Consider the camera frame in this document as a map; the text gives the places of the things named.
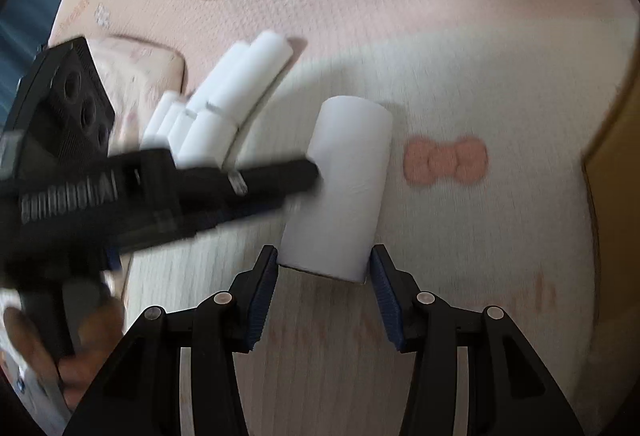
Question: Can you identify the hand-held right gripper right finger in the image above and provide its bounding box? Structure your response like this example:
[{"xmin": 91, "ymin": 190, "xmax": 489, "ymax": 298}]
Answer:
[{"xmin": 370, "ymin": 245, "xmax": 586, "ymax": 436}]

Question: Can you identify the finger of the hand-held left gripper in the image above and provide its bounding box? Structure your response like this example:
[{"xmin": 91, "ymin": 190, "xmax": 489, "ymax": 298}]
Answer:
[{"xmin": 175, "ymin": 159, "xmax": 319, "ymax": 237}]

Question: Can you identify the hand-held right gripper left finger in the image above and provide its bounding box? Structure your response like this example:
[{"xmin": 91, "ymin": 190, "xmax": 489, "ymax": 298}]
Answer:
[{"xmin": 62, "ymin": 245, "xmax": 279, "ymax": 436}]

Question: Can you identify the white cylinder roll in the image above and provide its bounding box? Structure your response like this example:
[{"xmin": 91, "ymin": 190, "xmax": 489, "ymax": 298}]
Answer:
[{"xmin": 276, "ymin": 96, "xmax": 393, "ymax": 283}]

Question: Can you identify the pack of white rolls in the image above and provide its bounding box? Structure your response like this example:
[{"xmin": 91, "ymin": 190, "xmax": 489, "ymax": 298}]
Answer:
[{"xmin": 141, "ymin": 30, "xmax": 293, "ymax": 169}]

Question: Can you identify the person's left hand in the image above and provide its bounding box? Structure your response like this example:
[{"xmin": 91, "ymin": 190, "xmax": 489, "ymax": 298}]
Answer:
[{"xmin": 2, "ymin": 286, "xmax": 126, "ymax": 409}]

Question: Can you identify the pink printed pillow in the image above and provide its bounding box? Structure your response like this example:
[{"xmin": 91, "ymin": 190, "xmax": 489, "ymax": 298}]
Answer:
[{"xmin": 87, "ymin": 35, "xmax": 187, "ymax": 157}]

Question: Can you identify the dark blue curtain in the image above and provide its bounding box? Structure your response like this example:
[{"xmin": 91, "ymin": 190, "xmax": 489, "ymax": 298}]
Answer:
[{"xmin": 0, "ymin": 0, "xmax": 96, "ymax": 62}]

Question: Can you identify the pink printed bed sheet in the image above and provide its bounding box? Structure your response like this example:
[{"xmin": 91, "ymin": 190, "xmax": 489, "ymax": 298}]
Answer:
[{"xmin": 47, "ymin": 0, "xmax": 633, "ymax": 436}]

